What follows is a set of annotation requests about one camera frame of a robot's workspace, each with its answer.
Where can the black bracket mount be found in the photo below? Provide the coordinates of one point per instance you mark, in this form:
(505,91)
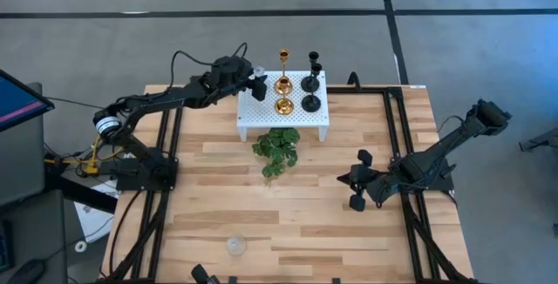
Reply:
(354,81)

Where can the clear glass candle holder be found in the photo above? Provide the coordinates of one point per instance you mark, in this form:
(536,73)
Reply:
(259,71)
(236,245)

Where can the short gold candlestick holder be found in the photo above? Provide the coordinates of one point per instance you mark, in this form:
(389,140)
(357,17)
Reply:
(284,107)

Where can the black object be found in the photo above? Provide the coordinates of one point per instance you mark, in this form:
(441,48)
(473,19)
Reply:
(202,275)

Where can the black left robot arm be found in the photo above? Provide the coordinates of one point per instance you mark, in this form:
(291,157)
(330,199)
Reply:
(144,101)

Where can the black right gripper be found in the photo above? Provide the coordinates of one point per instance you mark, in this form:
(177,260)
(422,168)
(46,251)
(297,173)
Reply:
(370,181)

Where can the white paper sheet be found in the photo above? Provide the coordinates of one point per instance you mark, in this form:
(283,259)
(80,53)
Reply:
(93,218)

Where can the computer monitor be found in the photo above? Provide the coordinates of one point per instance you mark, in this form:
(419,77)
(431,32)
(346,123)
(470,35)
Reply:
(17,101)

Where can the white perforated metal shelf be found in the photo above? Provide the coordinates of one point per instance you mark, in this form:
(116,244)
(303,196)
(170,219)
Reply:
(261,116)

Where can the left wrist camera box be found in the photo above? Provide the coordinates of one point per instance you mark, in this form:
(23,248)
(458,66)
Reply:
(233,68)

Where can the short black candlestick holder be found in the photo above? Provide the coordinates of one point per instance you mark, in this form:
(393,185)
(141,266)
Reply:
(310,85)

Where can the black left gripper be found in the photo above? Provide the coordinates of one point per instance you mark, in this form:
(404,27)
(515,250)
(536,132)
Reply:
(231,85)

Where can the black computer mouse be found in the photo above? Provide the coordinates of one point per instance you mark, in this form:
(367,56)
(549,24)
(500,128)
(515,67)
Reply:
(26,273)

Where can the green artificial plant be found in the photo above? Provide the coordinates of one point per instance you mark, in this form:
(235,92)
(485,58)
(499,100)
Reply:
(276,151)

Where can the dark grey desk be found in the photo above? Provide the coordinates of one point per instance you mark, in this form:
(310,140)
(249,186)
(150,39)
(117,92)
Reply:
(22,166)

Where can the black aluminium table frame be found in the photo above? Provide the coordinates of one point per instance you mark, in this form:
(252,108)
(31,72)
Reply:
(370,89)

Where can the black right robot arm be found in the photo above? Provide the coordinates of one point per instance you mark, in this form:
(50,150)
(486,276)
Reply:
(453,140)

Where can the white tape roll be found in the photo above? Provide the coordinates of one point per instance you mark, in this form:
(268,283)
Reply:
(80,246)

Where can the tall black candlestick holder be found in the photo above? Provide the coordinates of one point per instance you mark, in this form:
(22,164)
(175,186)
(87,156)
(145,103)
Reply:
(311,104)

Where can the tall gold candlestick holder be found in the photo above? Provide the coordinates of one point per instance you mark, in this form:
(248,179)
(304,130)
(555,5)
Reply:
(283,86)

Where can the black stand leg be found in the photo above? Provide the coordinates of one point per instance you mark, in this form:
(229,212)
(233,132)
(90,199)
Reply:
(538,142)

